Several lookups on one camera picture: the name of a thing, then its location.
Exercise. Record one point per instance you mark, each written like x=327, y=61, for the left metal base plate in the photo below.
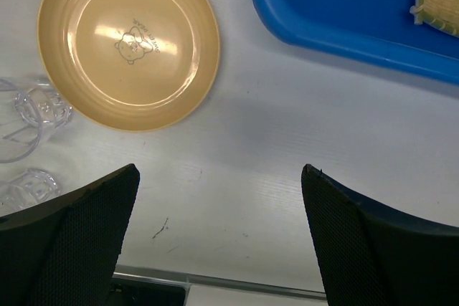
x=131, y=290

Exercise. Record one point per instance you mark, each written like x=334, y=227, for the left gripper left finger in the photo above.
x=64, y=251

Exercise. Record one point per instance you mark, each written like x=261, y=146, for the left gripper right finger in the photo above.
x=372, y=254

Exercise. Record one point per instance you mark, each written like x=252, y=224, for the clear plastic cup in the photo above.
x=32, y=187
x=32, y=111

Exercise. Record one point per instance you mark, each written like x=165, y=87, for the clear plastic cup near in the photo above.
x=32, y=187

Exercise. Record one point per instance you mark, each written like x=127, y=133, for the orange plastic plate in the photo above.
x=132, y=65

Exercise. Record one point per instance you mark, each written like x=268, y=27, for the blue plastic bin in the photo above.
x=380, y=32

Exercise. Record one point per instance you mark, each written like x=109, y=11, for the clear plastic cup far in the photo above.
x=32, y=111

